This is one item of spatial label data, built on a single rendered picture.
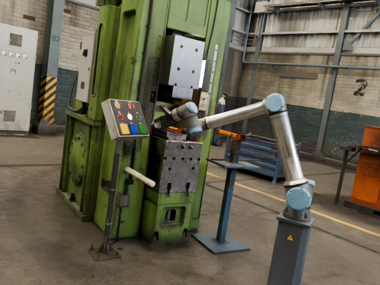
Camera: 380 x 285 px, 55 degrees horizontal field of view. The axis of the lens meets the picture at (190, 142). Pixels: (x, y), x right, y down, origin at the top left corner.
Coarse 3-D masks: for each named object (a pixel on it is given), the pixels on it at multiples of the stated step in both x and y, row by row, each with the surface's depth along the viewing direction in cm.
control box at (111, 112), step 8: (104, 104) 258; (112, 104) 257; (120, 104) 264; (128, 104) 272; (136, 104) 280; (104, 112) 258; (112, 112) 254; (120, 112) 261; (128, 112) 269; (136, 112) 277; (112, 120) 254; (120, 120) 258; (128, 120) 266; (136, 120) 274; (144, 120) 282; (112, 128) 255; (128, 128) 263; (112, 136) 255; (120, 136) 253; (128, 136) 260; (136, 136) 269; (144, 136) 278
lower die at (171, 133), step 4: (152, 128) 327; (156, 128) 322; (160, 128) 324; (164, 128) 319; (168, 128) 324; (160, 132) 316; (164, 132) 310; (168, 132) 308; (172, 132) 310; (176, 132) 312; (168, 136) 308; (172, 136) 311; (176, 136) 313; (180, 136) 315; (184, 136) 318
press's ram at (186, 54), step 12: (168, 36) 303; (180, 36) 297; (168, 48) 302; (180, 48) 299; (192, 48) 305; (168, 60) 301; (180, 60) 301; (192, 60) 307; (168, 72) 300; (180, 72) 303; (192, 72) 310; (168, 84) 299; (180, 84) 305; (192, 84) 312
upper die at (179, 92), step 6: (162, 84) 316; (162, 90) 316; (168, 90) 308; (174, 90) 303; (180, 90) 307; (186, 90) 310; (192, 90) 313; (168, 96) 308; (174, 96) 304; (180, 96) 308; (186, 96) 311
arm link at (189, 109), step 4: (184, 104) 253; (188, 104) 250; (192, 104) 252; (180, 108) 253; (184, 108) 251; (188, 108) 249; (192, 108) 249; (196, 108) 254; (176, 112) 254; (180, 112) 252; (184, 112) 251; (188, 112) 250; (192, 112) 249; (196, 112) 251; (180, 116) 254; (184, 116) 252; (188, 116) 250
